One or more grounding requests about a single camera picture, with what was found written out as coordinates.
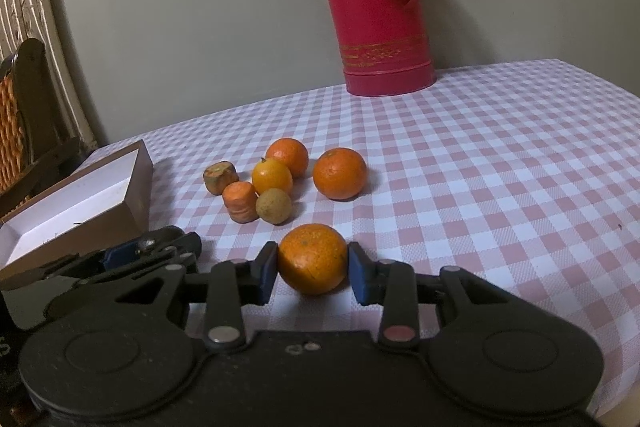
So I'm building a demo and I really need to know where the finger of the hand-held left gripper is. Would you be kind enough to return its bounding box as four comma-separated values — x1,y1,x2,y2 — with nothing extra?
45,256,197,304
102,226,203,270

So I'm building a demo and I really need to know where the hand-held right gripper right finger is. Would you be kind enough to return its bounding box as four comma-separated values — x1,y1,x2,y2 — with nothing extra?
347,241,506,355

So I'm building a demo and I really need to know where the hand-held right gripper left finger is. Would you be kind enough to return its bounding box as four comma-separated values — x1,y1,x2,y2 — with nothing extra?
117,241,279,354

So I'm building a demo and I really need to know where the brown nut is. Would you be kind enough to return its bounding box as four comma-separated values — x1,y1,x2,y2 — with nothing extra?
277,223,348,297

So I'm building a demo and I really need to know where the brown round longan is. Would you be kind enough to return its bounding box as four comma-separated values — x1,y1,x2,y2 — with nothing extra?
255,188,293,226

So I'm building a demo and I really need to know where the white brown-edged box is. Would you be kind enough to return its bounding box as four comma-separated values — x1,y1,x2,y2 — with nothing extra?
0,139,154,293

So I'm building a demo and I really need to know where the yellow-orange citrus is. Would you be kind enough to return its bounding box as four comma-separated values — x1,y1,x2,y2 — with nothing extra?
251,157,294,198

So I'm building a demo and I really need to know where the large orange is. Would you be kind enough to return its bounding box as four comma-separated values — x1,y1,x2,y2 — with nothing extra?
313,147,368,200

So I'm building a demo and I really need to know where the small orange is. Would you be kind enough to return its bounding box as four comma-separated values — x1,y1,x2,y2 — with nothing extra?
265,137,309,178

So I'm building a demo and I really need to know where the pink checkered tablecloth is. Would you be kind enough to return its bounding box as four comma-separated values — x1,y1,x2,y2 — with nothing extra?
75,58,640,427

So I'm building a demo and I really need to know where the wicker dark wood chair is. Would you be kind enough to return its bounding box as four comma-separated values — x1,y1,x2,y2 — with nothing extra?
0,38,96,218

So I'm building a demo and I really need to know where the red thermos jug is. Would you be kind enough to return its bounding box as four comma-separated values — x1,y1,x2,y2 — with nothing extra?
307,0,447,98

